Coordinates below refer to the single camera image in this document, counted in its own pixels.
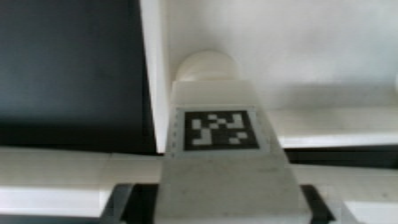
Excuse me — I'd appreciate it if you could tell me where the white table leg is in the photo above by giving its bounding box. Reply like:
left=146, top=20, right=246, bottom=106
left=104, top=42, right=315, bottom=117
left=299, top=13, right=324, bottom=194
left=155, top=51, right=312, bottom=224

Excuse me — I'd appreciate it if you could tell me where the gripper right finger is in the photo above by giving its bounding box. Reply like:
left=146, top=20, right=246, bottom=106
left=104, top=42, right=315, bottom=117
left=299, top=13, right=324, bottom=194
left=301, top=184, right=356, bottom=224

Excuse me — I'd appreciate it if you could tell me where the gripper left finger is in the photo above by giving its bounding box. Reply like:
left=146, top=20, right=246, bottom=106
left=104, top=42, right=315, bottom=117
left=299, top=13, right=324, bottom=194
left=100, top=183, right=159, bottom=224

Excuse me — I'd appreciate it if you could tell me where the white U-shaped fence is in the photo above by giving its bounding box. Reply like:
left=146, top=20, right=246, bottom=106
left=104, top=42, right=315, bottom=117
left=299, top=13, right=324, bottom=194
left=0, top=147, right=398, bottom=224

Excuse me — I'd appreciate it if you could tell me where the white square table top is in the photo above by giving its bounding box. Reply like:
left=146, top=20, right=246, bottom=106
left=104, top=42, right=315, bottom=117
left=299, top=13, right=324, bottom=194
left=139, top=0, right=398, bottom=148

